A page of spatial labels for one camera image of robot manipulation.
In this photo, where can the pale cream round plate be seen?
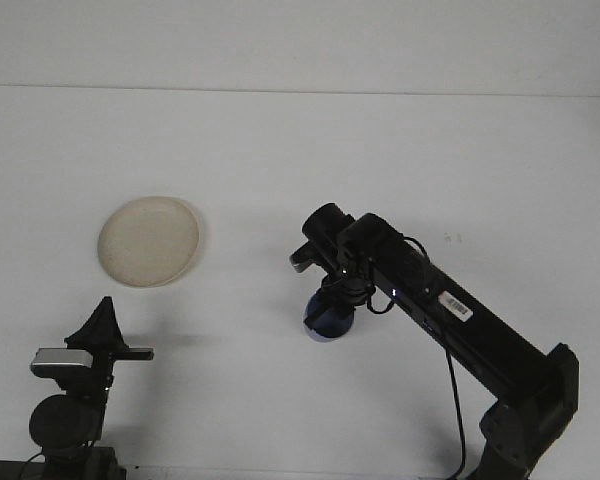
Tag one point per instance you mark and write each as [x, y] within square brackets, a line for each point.
[150, 242]

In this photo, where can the pale blue cup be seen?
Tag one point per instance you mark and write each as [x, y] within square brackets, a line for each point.
[335, 327]

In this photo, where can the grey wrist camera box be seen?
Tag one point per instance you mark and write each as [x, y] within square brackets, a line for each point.
[60, 359]
[300, 262]

